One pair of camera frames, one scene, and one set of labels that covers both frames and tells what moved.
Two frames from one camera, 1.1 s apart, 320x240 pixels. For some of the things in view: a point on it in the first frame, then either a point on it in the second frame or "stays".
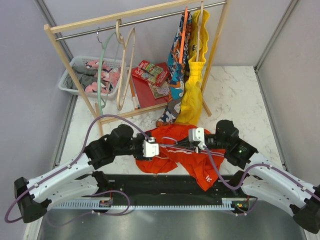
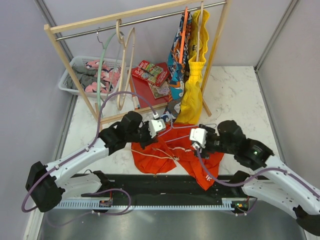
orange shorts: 204,165 stays
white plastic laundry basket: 100,77 stays
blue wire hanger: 186,143 to 174,127
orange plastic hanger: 183,34 stays
